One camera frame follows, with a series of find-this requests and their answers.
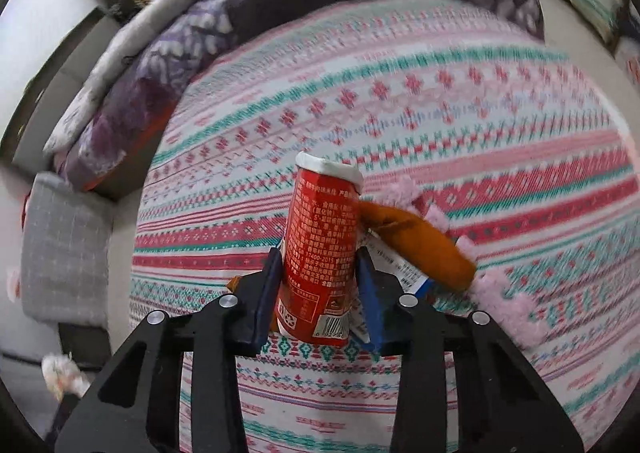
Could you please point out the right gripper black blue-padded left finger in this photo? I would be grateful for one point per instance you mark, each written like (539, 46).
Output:
(133, 404)

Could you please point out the red paper cup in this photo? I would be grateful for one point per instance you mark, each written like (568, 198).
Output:
(319, 247)

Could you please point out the patterned striped bed cover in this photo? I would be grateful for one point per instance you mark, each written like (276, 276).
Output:
(495, 137)

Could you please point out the pink fluffy yarn item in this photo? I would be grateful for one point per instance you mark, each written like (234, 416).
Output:
(514, 313)

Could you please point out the orange plush toy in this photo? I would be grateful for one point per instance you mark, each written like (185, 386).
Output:
(420, 243)

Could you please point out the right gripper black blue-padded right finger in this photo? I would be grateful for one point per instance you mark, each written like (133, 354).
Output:
(503, 404)

